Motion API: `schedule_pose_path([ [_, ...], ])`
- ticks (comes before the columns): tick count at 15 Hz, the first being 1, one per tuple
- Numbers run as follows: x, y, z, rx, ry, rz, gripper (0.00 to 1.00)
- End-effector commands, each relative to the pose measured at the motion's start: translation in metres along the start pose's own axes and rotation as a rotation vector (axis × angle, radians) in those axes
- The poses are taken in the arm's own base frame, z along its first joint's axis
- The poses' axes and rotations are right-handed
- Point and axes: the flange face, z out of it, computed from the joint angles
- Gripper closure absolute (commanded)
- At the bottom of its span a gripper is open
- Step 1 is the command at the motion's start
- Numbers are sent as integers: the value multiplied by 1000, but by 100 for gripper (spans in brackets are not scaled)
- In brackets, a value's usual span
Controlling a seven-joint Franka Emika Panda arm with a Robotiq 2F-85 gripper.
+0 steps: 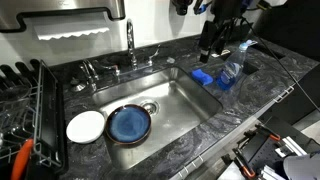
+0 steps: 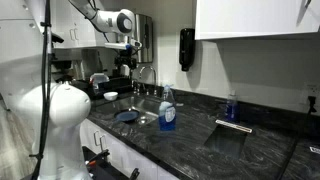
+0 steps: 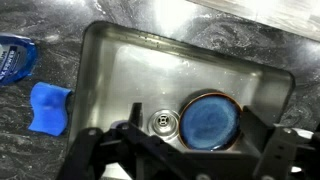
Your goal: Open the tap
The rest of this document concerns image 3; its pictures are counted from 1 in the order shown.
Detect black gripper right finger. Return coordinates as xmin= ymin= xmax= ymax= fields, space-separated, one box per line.
xmin=240 ymin=104 xmax=320 ymax=180

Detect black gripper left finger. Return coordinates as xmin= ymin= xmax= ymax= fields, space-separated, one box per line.
xmin=59 ymin=101 xmax=188 ymax=180

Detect round metal sink drain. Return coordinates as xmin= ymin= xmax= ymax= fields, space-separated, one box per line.
xmin=147 ymin=109 xmax=181 ymax=141

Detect stainless steel sink basin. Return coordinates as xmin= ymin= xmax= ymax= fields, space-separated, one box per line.
xmin=66 ymin=20 xmax=296 ymax=180

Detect blue glazed round plate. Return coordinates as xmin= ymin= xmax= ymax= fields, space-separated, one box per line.
xmin=178 ymin=92 xmax=243 ymax=152

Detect blue sponge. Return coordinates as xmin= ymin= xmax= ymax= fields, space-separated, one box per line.
xmin=27 ymin=81 xmax=73 ymax=137

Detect blue spray cleaner bottle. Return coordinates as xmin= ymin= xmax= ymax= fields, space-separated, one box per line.
xmin=0 ymin=32 xmax=38 ymax=87

